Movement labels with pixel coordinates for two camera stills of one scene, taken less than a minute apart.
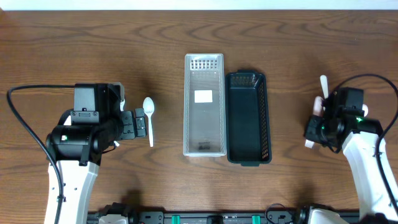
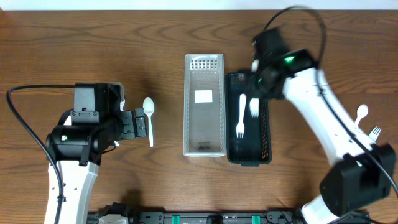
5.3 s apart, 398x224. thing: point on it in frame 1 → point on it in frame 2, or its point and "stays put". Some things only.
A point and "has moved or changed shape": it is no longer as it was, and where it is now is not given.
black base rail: [207, 218] stays put
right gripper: [310, 132] → [250, 86]
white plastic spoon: [68, 121] stays put
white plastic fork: [323, 81] has moved or changed shape
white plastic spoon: [122, 104] stays put
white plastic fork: [318, 111] has moved or changed shape
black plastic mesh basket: [248, 125] stays put
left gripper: [128, 132] stays put
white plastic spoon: [148, 107] stays put
